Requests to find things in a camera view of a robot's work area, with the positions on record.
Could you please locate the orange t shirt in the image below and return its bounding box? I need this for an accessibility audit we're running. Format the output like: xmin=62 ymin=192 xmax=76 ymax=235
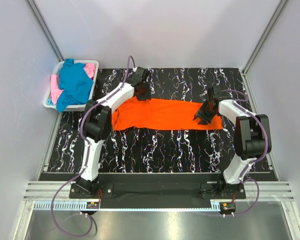
xmin=112 ymin=97 xmax=223 ymax=131

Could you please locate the blue t shirt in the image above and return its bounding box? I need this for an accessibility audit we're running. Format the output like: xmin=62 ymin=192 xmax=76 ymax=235
xmin=56 ymin=58 xmax=93 ymax=112

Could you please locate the pink t shirt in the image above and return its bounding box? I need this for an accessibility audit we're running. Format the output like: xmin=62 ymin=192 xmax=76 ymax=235
xmin=50 ymin=63 xmax=96 ymax=105

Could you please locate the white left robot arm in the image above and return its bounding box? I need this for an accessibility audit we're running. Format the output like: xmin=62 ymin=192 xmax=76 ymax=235
xmin=76 ymin=66 xmax=151 ymax=198

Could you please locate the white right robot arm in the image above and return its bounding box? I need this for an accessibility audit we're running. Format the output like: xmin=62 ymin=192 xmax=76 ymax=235
xmin=194 ymin=86 xmax=272 ymax=199

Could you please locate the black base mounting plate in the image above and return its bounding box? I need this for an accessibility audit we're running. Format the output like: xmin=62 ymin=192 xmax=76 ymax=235
xmin=69 ymin=173 xmax=246 ymax=211

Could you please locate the light blue garment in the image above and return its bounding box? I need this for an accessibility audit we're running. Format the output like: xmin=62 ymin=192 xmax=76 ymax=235
xmin=47 ymin=98 xmax=54 ymax=106

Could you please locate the white plastic laundry basket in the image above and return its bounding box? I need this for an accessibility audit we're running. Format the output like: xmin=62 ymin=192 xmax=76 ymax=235
xmin=43 ymin=58 xmax=99 ymax=112

